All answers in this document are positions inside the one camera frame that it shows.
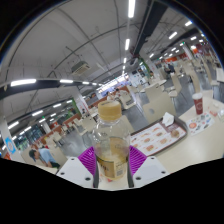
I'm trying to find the red paper cup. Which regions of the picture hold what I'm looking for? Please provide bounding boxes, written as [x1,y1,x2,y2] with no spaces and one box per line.
[191,92,205,116]

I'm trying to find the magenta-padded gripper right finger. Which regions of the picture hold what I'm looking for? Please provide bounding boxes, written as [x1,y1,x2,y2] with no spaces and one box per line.
[126,145,169,189]

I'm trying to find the ceiling air conditioner unit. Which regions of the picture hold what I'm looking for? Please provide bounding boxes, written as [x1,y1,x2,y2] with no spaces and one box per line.
[70,60,92,76]

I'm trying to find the person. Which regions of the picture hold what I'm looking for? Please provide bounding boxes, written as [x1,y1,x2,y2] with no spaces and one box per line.
[163,63,176,76]
[28,148,62,170]

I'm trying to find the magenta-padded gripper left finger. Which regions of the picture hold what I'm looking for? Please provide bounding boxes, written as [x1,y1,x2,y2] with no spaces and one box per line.
[56,145,100,189]

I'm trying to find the ceiling lights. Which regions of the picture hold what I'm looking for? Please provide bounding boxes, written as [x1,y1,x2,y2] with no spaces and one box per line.
[0,0,208,134]

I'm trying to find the brown food tray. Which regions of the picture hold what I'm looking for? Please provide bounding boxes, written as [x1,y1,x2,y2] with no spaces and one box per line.
[129,117,189,158]

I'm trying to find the beige chair with round hole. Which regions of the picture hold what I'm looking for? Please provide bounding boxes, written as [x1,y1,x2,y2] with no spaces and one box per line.
[119,114,136,135]
[141,91,177,125]

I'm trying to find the colourful printed leaflet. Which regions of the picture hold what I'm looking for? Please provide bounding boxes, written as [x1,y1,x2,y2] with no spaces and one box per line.
[185,112,215,137]

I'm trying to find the beige chairs group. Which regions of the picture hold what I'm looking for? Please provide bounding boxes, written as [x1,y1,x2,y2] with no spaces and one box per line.
[43,56,224,151]

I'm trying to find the small round bun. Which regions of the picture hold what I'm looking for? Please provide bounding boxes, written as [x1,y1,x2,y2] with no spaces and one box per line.
[170,129,181,139]

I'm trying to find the white paper napkin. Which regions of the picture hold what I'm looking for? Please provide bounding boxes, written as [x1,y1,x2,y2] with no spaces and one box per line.
[161,112,176,128]

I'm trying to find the clear bottle with tan cap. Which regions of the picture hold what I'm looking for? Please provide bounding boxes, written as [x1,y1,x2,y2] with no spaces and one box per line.
[91,99,132,181]

